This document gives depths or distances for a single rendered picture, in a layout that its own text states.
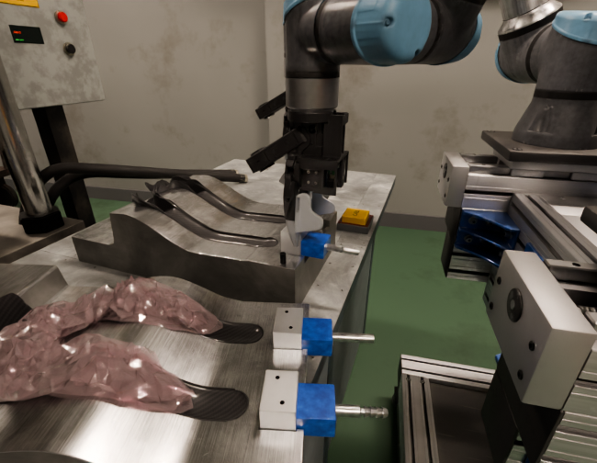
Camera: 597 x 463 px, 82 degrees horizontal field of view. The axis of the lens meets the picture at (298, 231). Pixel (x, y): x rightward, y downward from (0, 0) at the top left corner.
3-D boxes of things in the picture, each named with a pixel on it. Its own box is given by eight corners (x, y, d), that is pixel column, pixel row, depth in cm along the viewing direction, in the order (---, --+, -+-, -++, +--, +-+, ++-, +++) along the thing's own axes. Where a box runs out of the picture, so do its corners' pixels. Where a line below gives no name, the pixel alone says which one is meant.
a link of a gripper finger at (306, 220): (318, 255, 53) (323, 196, 51) (282, 249, 55) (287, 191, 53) (323, 251, 56) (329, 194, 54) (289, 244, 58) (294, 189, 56)
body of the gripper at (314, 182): (334, 201, 50) (339, 115, 45) (280, 194, 53) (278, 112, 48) (346, 186, 57) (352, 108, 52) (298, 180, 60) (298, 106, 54)
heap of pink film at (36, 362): (228, 313, 50) (222, 267, 46) (185, 431, 34) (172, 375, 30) (56, 306, 51) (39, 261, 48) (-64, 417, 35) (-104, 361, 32)
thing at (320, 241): (360, 259, 60) (364, 231, 58) (354, 274, 56) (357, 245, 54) (291, 246, 64) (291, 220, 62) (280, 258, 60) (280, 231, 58)
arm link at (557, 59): (561, 92, 61) (590, 1, 55) (516, 87, 73) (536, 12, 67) (628, 92, 61) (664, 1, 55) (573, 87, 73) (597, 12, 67)
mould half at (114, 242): (335, 245, 80) (338, 191, 74) (295, 314, 58) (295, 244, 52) (161, 216, 96) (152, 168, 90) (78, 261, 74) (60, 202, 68)
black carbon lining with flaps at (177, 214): (302, 225, 74) (302, 183, 70) (271, 262, 61) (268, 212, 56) (170, 204, 85) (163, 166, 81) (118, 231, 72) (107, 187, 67)
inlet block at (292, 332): (369, 340, 49) (373, 310, 47) (374, 367, 45) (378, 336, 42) (277, 336, 50) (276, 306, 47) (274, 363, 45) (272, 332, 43)
